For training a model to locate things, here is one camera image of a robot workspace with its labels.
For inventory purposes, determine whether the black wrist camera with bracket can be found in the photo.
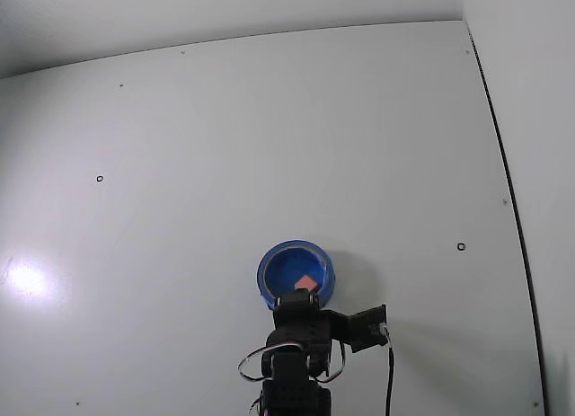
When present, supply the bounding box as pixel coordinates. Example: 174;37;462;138
331;303;390;355

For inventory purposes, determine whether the white servo wire loop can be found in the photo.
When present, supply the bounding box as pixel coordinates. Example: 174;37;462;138
237;341;303;384
314;339;348;385

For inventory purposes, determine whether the blue tape roll bin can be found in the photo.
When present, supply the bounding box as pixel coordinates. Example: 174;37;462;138
256;240;336;312

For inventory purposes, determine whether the black camera cable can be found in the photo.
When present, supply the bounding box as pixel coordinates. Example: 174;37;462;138
379;323;398;416

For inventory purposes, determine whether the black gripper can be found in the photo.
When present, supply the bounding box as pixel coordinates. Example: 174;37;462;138
270;288;336;341

